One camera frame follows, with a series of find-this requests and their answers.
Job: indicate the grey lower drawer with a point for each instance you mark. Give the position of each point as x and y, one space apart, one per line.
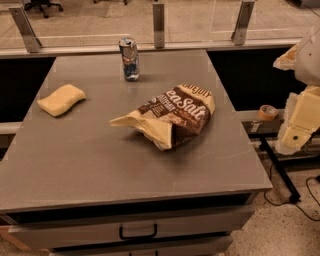
201 246

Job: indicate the left metal railing bracket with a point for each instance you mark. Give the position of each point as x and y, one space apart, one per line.
32 44

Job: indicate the brown sea salt chip bag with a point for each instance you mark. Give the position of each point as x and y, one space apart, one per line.
172 118

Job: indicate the metal railing bracket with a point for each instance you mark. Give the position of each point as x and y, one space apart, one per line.
239 34
32 44
158 25

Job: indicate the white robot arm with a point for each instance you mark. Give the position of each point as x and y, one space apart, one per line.
307 64

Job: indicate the silver blue drink can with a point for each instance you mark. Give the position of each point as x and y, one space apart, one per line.
130 58

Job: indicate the grey drawer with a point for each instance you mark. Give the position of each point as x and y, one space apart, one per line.
106 229
201 246

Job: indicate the middle metal railing bracket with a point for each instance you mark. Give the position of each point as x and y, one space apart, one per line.
158 25

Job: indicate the right metal railing bracket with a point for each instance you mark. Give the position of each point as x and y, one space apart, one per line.
239 34

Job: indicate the yellow sponge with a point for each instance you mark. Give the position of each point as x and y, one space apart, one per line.
61 100

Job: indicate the grey upper drawer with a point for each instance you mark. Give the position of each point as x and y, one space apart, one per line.
106 229

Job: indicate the black metal stand leg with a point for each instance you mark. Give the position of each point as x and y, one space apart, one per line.
295 196

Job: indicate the orange tape roll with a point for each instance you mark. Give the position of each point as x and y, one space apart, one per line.
267 112

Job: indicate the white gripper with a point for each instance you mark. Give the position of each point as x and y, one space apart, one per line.
308 60

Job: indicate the black drawer handle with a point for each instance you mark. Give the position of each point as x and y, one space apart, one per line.
138 231

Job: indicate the black office chair base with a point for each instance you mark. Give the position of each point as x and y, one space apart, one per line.
40 5

